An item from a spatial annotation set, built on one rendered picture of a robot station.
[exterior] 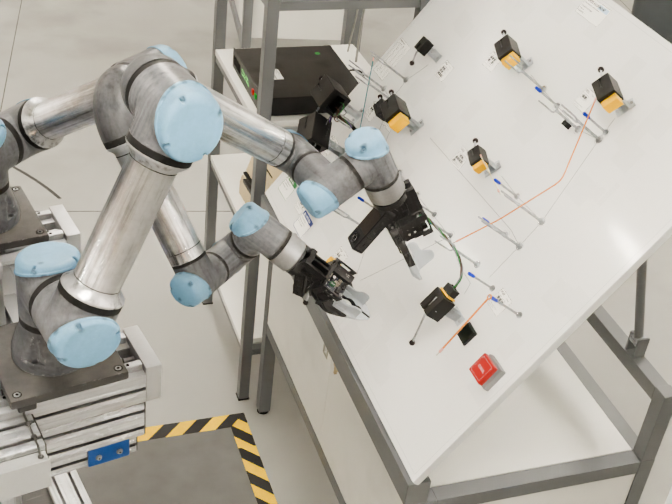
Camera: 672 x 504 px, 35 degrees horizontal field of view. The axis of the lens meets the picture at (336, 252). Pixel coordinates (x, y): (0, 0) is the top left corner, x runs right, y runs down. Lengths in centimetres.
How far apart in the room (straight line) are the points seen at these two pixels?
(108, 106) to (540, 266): 95
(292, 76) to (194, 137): 159
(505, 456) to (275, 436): 126
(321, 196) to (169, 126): 40
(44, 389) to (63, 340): 22
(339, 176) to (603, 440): 102
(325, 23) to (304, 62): 200
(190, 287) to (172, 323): 193
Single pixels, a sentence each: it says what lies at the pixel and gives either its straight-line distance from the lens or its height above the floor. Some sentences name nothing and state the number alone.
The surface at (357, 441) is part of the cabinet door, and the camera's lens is 270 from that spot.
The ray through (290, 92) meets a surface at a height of 113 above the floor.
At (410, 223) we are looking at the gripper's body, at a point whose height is 139.
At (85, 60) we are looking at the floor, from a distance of 598.
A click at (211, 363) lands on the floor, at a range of 385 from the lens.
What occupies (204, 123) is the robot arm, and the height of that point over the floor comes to 171.
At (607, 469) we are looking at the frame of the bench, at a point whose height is 80.
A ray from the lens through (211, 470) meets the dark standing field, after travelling 347.
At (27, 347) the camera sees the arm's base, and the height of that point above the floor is 121.
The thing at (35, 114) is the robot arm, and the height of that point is 140.
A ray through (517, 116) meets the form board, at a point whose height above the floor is 142.
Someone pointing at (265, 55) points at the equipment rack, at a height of 129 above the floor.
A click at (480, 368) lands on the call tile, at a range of 223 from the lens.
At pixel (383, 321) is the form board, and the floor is 97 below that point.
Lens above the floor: 251
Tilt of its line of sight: 34 degrees down
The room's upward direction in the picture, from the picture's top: 7 degrees clockwise
